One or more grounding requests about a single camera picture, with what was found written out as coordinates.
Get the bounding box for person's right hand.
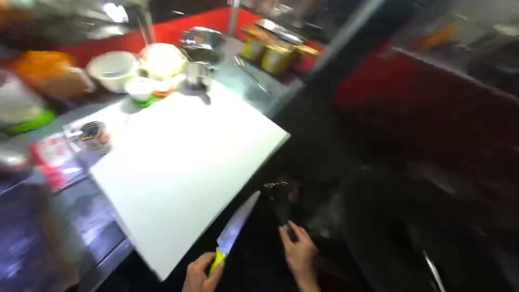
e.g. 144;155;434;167
278;220;319;282

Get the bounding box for person's left hand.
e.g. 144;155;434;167
182;252;225;292

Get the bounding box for dark slim utensil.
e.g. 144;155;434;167
264;182;293;241

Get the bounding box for knife with yellow handle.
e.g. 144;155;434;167
208;191;261;278

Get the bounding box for person's right forearm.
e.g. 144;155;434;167
298;276;321;292

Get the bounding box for large white cutting board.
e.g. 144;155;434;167
64;79;291;282

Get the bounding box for thin silver metal rod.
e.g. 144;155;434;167
422;250;447;292

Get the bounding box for metal tongs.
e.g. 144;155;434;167
232;55;271;96

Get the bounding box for small orange-rimmed bowl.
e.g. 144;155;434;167
151;79;177;99

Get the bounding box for red and white packet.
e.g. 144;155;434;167
30;134;87;193

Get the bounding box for yellow box with brown top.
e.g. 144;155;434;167
261;33;301;76
240;24;273;63

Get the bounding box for white bowl with green base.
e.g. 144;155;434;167
125;77;158;108

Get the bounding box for silver metal cup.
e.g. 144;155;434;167
184;61;214;92

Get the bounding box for white round tub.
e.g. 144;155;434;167
86;51;140;94

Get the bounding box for cream round bowl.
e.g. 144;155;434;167
139;43;188;81

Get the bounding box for small shiny metal bowl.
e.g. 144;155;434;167
0;147;32;188

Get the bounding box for white container with green base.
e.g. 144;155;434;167
0;68;57;134

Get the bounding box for orange container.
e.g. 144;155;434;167
14;51;96;101

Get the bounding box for grey metal post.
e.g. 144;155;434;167
310;0;388;76

